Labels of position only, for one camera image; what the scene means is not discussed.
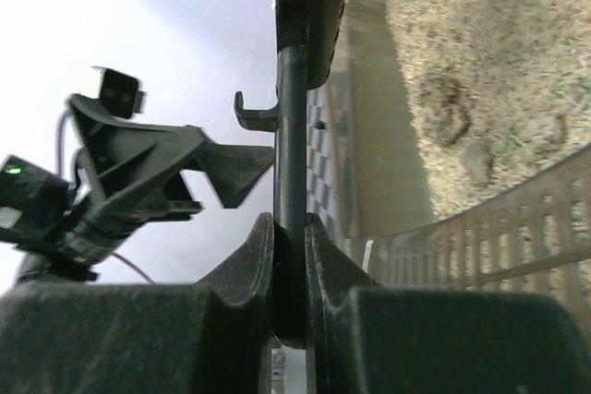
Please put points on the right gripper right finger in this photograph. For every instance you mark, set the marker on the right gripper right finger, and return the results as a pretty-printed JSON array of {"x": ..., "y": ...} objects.
[{"x": 365, "y": 338}]

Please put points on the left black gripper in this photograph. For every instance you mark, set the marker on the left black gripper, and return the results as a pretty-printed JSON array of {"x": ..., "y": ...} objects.
[{"x": 134, "y": 169}]

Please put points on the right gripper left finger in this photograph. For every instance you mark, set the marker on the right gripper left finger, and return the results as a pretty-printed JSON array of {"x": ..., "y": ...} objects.
[{"x": 213, "y": 336}]

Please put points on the black white chessboard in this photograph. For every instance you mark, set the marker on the black white chessboard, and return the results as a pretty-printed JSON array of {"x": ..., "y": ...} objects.
[{"x": 321, "y": 187}]

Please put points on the black litter scoop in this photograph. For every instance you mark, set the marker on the black litter scoop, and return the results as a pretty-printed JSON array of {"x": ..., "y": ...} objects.
[{"x": 307, "y": 32}]

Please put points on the grey litter clump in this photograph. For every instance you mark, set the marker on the grey litter clump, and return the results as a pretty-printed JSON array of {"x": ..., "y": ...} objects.
[{"x": 477, "y": 160}]

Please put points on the brown plastic litter box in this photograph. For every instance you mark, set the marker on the brown plastic litter box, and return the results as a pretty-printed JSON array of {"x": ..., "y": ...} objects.
[{"x": 414, "y": 82}]

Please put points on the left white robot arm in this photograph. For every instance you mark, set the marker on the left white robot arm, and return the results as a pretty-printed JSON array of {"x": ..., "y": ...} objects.
[{"x": 41, "y": 212}]

